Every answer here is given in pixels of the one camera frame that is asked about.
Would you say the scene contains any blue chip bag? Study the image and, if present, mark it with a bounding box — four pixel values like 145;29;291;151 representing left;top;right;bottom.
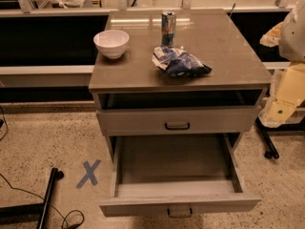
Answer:
152;47;213;77

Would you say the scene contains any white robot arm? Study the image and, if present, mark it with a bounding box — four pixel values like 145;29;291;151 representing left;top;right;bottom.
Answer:
259;0;305;128

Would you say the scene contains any closed grey top drawer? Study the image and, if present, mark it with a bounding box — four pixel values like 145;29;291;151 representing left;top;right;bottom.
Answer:
96;106;259;136

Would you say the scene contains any open grey middle drawer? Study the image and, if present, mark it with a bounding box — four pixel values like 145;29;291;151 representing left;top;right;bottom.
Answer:
100;134;260;219

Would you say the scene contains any grey drawer cabinet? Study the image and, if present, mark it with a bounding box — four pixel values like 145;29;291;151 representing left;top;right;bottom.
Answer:
89;10;271;153

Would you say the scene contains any black stand leg right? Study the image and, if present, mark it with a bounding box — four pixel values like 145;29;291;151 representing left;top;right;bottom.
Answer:
255;117;305;159

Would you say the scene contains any black stand leg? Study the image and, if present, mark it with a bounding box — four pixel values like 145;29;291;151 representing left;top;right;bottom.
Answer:
0;168;64;229
255;117;305;159

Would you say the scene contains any blue silver drink can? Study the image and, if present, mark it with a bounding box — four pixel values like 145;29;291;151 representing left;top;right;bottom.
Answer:
161;10;176;47

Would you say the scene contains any white ceramic bowl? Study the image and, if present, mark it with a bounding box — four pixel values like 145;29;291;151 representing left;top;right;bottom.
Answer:
93;30;130;59

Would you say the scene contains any blue tape cross mark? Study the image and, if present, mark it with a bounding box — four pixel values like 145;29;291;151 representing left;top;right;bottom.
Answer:
76;159;101;189

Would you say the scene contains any black stand leg left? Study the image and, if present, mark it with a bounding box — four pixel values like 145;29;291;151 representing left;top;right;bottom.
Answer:
0;168;64;229

